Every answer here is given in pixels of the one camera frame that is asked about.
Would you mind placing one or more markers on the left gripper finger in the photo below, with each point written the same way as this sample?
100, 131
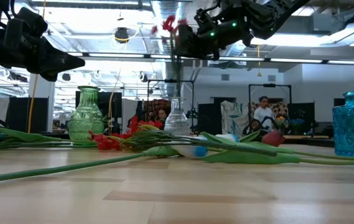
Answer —
58, 60

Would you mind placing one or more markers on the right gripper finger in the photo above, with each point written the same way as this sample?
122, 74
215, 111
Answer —
186, 42

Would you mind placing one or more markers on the red small-blossom flower bunch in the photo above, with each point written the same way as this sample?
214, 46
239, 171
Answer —
106, 143
169, 23

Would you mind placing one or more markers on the white blue-tipped artificial tulip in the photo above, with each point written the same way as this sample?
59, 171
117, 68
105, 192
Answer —
192, 151
226, 137

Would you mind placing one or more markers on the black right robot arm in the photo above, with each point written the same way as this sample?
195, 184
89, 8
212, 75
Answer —
273, 18

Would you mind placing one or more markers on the green glass vase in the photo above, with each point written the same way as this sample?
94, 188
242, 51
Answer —
86, 121

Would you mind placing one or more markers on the clear glass vase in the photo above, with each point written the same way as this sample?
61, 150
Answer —
176, 123

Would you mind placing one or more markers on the black ceiling-hung device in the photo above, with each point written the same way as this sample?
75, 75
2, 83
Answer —
121, 34

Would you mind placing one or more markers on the black partition panel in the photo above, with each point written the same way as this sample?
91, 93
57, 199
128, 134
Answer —
18, 115

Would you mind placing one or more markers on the long linear ceiling light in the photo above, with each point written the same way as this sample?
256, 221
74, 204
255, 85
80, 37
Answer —
295, 60

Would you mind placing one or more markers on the dark floral cloth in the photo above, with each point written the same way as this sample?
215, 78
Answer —
151, 107

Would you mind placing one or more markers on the person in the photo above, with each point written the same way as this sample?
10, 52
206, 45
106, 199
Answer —
263, 115
161, 115

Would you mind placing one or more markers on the white patterned cloth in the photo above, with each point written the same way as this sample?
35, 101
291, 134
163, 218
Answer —
232, 118

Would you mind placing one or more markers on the colourful background flower bouquet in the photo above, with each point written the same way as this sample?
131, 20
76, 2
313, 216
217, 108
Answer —
296, 122

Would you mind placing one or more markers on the small black monitor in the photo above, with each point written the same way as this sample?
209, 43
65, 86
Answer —
339, 102

